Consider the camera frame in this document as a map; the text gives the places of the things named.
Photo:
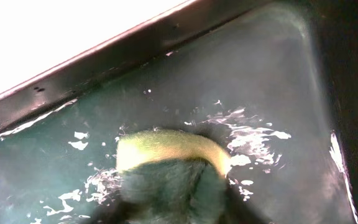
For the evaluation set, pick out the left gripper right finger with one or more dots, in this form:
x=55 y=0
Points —
x=236 y=211

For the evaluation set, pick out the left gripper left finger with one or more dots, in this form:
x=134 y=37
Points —
x=117 y=213

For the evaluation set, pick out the green yellow sponge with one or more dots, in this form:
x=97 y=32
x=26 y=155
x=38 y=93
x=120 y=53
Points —
x=171 y=176

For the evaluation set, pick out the black water tray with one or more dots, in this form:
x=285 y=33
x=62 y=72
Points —
x=274 y=82

